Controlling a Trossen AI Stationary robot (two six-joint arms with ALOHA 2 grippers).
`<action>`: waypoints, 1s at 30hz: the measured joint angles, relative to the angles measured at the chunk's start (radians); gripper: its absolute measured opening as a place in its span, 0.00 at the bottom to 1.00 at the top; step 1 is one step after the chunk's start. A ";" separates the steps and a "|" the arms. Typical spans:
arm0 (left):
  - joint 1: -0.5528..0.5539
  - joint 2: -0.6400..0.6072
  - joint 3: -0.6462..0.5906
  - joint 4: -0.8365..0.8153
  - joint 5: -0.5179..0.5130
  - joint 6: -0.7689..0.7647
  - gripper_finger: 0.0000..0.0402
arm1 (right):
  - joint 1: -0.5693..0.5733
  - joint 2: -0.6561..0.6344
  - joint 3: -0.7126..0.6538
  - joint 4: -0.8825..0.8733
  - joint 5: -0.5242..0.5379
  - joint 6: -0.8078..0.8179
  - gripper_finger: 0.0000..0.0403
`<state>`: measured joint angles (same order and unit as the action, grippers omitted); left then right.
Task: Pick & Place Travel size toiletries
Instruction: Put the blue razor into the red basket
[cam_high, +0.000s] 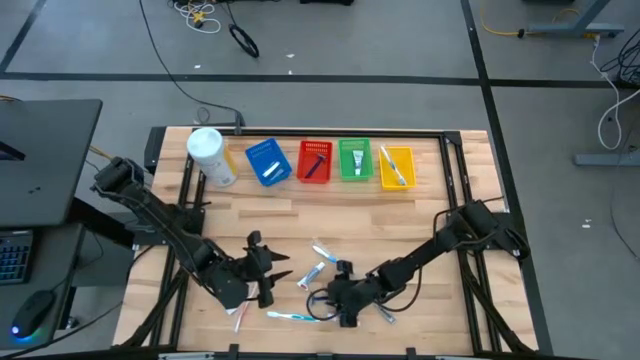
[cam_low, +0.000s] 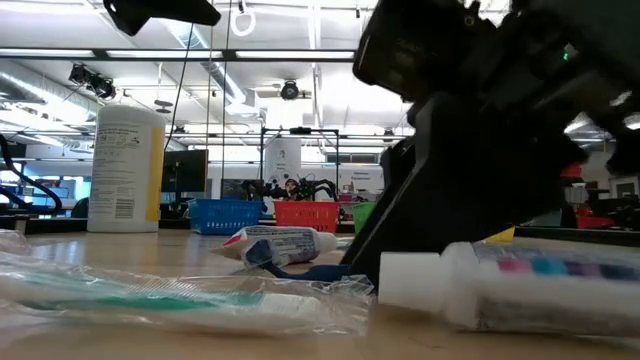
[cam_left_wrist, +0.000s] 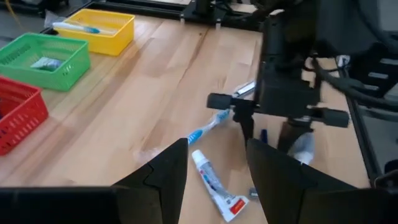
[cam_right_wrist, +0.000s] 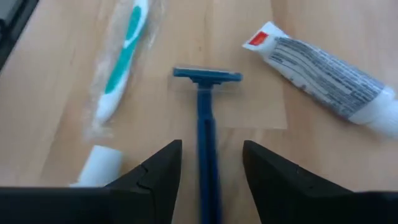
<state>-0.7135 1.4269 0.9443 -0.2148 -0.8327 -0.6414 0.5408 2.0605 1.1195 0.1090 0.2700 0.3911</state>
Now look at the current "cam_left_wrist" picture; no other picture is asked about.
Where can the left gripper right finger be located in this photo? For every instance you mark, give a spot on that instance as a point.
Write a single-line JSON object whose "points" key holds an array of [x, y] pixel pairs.
{"points": [[286, 193]]}

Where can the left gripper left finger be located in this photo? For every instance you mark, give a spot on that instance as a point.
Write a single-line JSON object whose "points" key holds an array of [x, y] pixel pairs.
{"points": [[161, 186]]}

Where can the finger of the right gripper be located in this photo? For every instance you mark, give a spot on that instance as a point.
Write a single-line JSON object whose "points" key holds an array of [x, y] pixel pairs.
{"points": [[290, 135], [247, 124]]}

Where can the silver nail clipper packet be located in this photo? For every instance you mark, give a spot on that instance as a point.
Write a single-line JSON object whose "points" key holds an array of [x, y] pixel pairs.
{"points": [[304, 152]]}

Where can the blue white toothbrush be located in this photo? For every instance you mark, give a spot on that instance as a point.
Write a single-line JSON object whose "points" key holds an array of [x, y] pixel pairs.
{"points": [[199, 132], [77, 28]]}

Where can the toothpaste tube red crimp end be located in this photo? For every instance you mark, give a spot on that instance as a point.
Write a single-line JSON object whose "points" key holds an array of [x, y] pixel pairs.
{"points": [[214, 183]]}

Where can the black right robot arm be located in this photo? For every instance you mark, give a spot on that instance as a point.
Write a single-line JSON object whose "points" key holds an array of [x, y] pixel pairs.
{"points": [[342, 25]]}

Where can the green plastic basket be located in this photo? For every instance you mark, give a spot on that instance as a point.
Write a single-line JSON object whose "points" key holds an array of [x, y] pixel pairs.
{"points": [[71, 62]]}

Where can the yellow plastic basket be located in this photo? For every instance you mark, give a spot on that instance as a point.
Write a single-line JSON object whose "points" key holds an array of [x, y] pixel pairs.
{"points": [[109, 40]]}

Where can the red plastic basket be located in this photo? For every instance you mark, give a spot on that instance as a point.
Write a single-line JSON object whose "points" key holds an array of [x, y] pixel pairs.
{"points": [[18, 118]]}

